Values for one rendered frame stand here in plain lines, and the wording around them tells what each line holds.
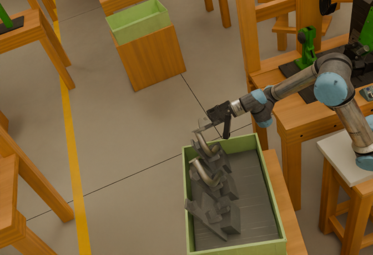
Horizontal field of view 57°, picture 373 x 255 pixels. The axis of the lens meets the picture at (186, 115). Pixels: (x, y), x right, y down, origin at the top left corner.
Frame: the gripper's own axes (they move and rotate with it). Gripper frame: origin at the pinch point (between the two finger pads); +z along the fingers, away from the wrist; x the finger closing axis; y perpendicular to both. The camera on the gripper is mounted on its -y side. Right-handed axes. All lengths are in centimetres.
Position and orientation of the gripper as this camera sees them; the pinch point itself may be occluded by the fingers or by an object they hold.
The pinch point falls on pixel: (198, 132)
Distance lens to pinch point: 163.1
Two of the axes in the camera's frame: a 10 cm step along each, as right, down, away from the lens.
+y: -4.4, -9.0, 0.8
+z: -8.6, 4.4, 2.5
